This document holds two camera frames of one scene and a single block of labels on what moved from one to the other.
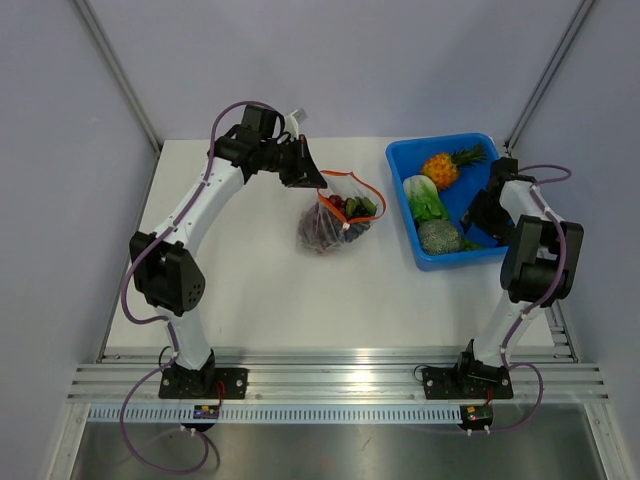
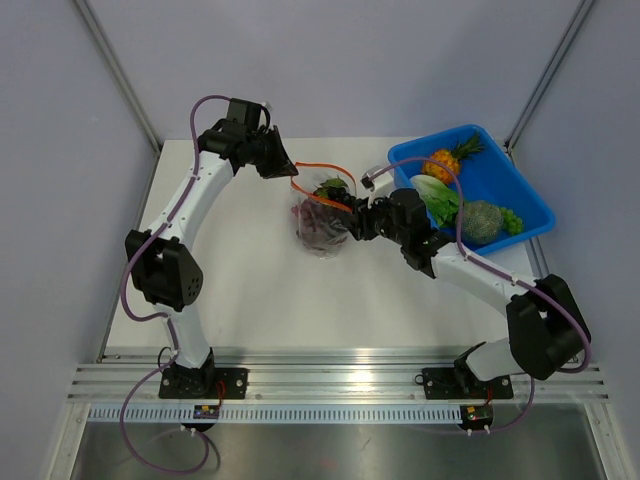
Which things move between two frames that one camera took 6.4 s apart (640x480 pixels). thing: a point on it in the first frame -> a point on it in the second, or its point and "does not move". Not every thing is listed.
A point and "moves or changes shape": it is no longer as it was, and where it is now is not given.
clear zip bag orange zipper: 340,214 moves or changes shape
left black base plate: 228,383 does not move
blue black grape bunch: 354,231 moves or changes shape
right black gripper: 473,213 -> 362,214
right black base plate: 466,383 does not move
